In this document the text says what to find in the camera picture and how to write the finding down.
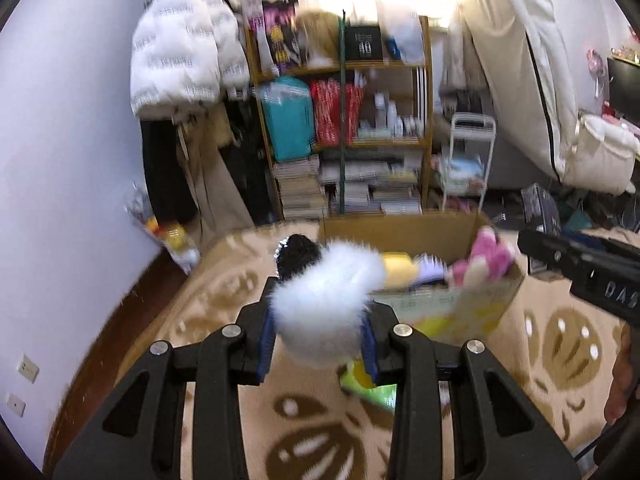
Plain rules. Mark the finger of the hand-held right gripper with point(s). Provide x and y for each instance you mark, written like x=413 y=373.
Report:
x=547 y=252

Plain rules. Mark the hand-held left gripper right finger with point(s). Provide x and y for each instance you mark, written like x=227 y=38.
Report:
x=372 y=355

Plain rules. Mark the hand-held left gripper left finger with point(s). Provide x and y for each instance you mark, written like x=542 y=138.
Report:
x=264 y=345

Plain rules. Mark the black patterned small box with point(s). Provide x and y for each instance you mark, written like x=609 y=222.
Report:
x=542 y=207

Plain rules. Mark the pink plush toy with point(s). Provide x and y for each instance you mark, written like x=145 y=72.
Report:
x=487 y=257

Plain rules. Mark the white and black fluffy plush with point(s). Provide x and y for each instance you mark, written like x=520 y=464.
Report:
x=320 y=310

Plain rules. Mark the yellow plush toy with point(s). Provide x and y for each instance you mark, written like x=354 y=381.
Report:
x=400 y=270

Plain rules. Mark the white-haired plush doll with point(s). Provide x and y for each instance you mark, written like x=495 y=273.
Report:
x=430 y=269

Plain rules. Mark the person's right hand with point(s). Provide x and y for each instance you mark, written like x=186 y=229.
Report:
x=625 y=380

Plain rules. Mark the light blue cloth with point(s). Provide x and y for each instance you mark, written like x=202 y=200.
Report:
x=462 y=167

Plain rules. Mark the beige flower blanket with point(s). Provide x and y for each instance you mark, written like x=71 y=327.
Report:
x=500 y=410

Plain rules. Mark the white trolley cart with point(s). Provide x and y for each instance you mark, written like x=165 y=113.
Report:
x=472 y=122

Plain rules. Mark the clear snack bag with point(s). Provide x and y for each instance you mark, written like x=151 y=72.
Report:
x=165 y=230

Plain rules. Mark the stack of brown books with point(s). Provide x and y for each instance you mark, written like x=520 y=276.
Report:
x=300 y=190

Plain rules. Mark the pile of magazines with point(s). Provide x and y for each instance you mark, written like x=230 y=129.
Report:
x=375 y=190

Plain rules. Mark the beige hanging coat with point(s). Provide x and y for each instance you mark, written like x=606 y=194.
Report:
x=215 y=185

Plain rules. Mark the dark hanging clothes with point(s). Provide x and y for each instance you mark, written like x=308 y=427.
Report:
x=247 y=160

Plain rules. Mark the pink desk fan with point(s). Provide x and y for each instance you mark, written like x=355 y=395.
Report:
x=597 y=67

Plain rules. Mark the white padded office chair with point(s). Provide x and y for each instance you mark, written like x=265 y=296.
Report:
x=515 y=60

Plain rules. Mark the black hanging coat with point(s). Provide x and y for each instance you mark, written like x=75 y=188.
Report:
x=165 y=175

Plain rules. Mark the group of small bottles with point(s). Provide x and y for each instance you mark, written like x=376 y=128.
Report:
x=392 y=117

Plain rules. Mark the teal shopping bag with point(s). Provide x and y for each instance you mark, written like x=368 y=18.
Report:
x=287 y=120

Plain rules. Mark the red patterned bag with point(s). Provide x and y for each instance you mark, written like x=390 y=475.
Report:
x=332 y=112

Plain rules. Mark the green pole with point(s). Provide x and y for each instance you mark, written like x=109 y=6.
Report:
x=342 y=110

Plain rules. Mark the wooden shelf unit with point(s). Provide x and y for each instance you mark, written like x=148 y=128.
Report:
x=385 y=64

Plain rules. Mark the white plastic bag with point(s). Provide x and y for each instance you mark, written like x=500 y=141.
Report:
x=402 y=35

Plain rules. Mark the black cardboard box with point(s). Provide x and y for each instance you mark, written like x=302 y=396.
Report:
x=364 y=42

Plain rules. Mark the white puffer jacket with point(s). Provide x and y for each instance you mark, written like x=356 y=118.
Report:
x=175 y=60

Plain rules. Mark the colourful printed bag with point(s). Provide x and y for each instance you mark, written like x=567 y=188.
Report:
x=277 y=40

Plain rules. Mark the white wall socket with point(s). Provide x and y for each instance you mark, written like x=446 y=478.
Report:
x=16 y=404
x=29 y=368

